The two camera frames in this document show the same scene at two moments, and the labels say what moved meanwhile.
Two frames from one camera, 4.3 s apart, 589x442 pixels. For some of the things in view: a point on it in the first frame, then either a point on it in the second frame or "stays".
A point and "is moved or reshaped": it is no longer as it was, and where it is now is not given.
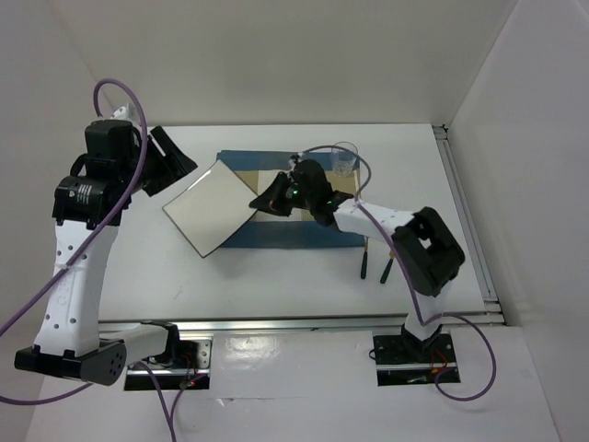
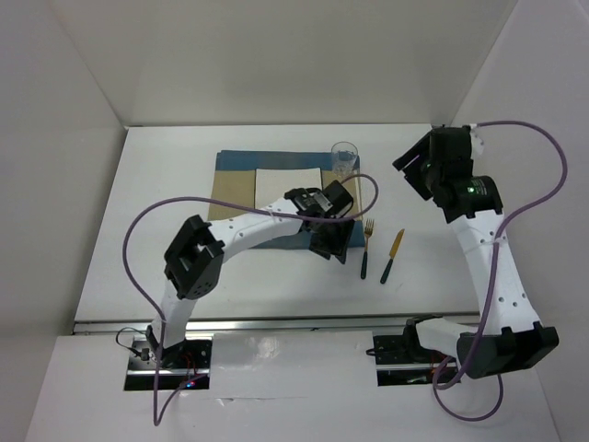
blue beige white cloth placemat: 258,228 stays
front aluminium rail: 304,325 stays
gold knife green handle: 384,277 stays
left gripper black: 174,165 to 320,247
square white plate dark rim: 212,208 is moved or reshaped
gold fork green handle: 364,260 stays
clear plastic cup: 342,160 stays
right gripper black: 271,200 to 422,148
